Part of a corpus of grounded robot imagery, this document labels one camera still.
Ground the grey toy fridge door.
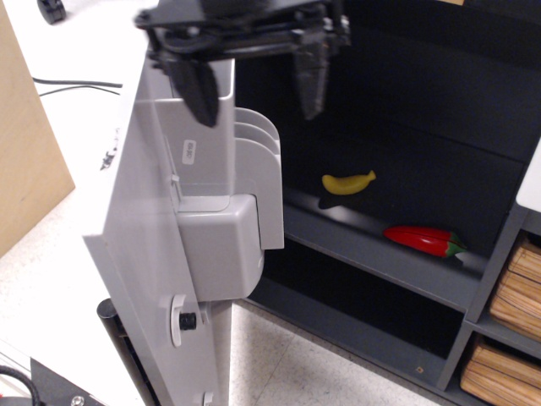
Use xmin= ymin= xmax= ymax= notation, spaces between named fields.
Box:
xmin=82 ymin=0 xmax=285 ymax=406

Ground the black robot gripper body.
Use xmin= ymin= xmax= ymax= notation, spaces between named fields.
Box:
xmin=134 ymin=1 xmax=350 ymax=62

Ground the brown wooden board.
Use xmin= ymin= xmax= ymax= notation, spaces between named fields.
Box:
xmin=1 ymin=6 xmax=74 ymax=255

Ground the upper woven storage basket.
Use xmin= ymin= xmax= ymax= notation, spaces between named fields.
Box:
xmin=489 ymin=233 xmax=540 ymax=342

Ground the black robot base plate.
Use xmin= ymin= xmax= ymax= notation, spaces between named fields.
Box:
xmin=30 ymin=359 xmax=103 ymax=406

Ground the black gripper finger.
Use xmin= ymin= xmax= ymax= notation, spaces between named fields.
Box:
xmin=163 ymin=58 xmax=219 ymax=128
xmin=293 ymin=42 xmax=329 ymax=120

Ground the yellow toy banana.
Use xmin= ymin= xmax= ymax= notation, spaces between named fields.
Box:
xmin=321 ymin=170 xmax=376 ymax=195

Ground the dark grey fridge cabinet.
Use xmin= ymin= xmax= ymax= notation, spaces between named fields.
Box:
xmin=236 ymin=1 xmax=540 ymax=405

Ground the red toy chili pepper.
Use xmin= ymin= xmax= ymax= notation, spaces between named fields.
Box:
xmin=383 ymin=226 xmax=467 ymax=258

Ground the white counter top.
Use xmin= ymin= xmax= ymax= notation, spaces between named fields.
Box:
xmin=516 ymin=142 xmax=541 ymax=212

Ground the thin black floor cable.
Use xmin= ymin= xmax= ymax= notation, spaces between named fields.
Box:
xmin=39 ymin=85 xmax=121 ymax=98

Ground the black caster wheel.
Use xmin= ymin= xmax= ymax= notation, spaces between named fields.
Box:
xmin=37 ymin=0 xmax=67 ymax=25

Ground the black braided cable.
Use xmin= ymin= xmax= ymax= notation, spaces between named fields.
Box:
xmin=0 ymin=364 xmax=48 ymax=406

